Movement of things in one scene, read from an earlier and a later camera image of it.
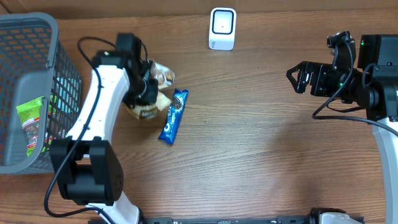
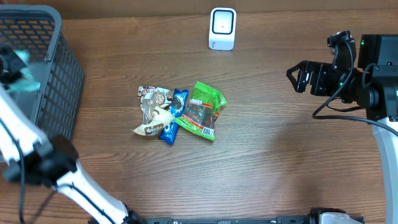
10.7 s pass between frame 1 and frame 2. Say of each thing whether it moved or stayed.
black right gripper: stayed
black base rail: stayed
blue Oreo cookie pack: stayed
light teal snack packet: moved
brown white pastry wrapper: moved
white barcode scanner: stayed
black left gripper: moved
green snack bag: moved
